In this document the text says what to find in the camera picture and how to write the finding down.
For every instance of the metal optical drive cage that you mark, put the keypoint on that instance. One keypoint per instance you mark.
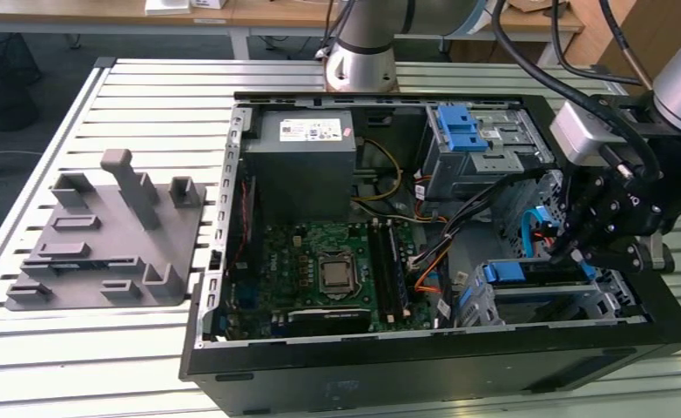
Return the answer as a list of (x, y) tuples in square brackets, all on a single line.
[(492, 167)]

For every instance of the silver CPU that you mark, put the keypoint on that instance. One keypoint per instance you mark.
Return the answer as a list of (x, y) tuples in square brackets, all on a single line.
[(337, 273)]

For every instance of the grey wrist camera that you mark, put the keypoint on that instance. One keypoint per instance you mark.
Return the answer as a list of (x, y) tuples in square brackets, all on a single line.
[(578, 135)]

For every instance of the green RAM stick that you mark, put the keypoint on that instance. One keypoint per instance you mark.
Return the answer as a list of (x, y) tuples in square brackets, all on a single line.
[(64, 266)]

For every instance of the black RAM slot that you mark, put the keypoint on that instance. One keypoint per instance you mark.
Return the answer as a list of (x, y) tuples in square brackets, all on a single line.
[(381, 270)]

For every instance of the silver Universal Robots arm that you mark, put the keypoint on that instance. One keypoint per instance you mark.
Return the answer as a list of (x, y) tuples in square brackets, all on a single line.
[(358, 65)]

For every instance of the black graphics card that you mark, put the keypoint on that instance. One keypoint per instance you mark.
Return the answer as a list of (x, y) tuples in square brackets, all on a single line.
[(329, 320)]

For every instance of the metal disk bay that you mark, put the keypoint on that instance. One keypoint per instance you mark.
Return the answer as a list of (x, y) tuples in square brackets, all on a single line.
[(538, 294)]

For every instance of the wooden desk white legs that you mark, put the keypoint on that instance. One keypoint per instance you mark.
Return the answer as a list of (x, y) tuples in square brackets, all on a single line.
[(84, 15)]

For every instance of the small white box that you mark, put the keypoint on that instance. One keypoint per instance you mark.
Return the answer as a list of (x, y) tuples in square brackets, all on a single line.
[(208, 3)]

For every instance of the blue drive latch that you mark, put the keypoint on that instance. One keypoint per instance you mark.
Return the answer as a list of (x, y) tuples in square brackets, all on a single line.
[(460, 128)]

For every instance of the brown cardboard piece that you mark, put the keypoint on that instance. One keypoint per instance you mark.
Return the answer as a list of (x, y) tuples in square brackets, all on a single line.
[(526, 5)]

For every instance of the large white box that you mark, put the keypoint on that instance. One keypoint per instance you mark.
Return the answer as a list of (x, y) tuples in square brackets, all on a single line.
[(167, 6)]

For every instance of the brown wooden cabinet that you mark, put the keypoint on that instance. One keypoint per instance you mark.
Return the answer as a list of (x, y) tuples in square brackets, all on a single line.
[(593, 48)]

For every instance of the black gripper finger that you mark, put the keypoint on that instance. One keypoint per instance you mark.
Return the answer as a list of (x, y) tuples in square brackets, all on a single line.
[(588, 209), (625, 257)]

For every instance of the hard disk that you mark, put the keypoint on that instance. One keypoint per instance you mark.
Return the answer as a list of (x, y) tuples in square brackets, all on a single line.
[(506, 272)]

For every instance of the grey parts rack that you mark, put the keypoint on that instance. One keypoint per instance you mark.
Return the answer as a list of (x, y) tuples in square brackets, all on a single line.
[(119, 244)]

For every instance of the black PC case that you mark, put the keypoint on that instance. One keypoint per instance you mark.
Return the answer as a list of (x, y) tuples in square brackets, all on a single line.
[(375, 383)]

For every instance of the metal CPU socket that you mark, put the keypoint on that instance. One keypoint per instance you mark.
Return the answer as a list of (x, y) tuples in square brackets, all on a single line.
[(335, 256)]

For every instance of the green motherboard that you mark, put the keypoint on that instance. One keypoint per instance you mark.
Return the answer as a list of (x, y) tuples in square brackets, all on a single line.
[(285, 278)]

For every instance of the grey power supply unit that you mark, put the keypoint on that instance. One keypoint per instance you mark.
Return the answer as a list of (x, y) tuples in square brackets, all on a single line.
[(299, 183)]

